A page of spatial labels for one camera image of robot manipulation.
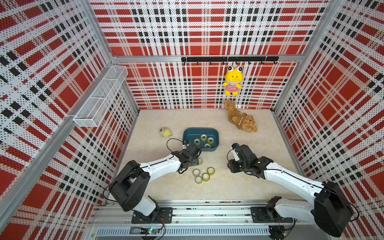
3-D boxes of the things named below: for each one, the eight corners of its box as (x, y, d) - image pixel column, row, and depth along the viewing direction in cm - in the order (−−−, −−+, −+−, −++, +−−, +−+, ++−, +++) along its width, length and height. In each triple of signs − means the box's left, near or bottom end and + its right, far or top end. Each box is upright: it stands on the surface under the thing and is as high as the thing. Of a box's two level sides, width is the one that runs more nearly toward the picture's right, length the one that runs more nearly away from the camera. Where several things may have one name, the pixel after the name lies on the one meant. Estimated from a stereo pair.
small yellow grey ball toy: (160, 136, 106) (158, 132, 103) (161, 130, 110) (160, 126, 106) (171, 136, 106) (170, 132, 103) (172, 130, 110) (171, 126, 106)
